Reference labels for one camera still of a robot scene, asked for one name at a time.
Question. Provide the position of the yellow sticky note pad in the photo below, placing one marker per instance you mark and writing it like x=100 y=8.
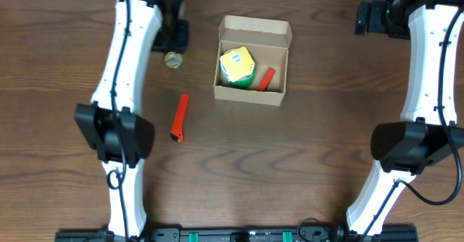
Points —
x=237 y=64

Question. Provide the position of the orange utility knife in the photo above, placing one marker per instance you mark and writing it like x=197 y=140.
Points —
x=176 y=132

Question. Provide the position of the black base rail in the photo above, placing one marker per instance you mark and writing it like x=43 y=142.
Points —
x=312 y=232

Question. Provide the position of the green tape roll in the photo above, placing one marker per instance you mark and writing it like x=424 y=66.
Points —
x=244 y=82

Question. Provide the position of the cardboard box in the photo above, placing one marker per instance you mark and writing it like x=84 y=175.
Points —
x=268 y=41

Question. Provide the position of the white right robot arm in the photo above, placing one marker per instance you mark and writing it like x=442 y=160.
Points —
x=427 y=131

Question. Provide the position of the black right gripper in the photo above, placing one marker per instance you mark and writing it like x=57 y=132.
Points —
x=372 y=22

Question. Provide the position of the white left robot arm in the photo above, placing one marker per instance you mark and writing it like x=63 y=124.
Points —
x=112 y=123

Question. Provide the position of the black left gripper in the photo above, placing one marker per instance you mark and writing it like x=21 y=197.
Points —
x=173 y=38

